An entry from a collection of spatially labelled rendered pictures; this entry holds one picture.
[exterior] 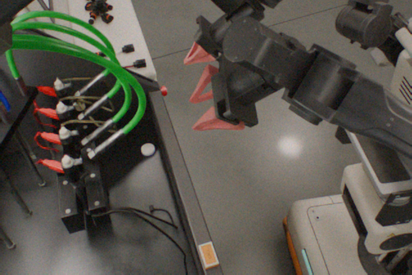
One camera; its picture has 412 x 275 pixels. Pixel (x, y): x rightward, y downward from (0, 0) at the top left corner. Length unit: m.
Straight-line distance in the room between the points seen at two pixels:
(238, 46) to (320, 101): 0.12
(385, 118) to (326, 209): 1.35
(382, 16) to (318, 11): 2.36
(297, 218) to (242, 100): 1.24
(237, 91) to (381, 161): 0.53
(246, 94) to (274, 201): 1.56
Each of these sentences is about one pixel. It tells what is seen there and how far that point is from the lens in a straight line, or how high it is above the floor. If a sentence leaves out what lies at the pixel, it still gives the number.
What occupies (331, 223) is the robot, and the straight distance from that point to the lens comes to 1.78.
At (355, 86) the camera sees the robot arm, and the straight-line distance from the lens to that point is 0.48.
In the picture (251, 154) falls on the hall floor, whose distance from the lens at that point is 2.25.
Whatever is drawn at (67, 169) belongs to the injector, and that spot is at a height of 1.10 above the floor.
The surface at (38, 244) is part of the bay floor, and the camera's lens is 1.15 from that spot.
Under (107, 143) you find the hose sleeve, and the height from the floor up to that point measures 1.14.
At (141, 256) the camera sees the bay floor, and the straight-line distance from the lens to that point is 1.07.
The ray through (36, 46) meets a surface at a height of 1.41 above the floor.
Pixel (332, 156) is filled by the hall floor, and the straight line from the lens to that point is 2.33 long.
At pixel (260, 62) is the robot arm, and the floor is 1.50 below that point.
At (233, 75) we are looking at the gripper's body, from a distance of 0.58.
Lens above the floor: 1.80
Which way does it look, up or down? 48 degrees down
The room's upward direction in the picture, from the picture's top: straight up
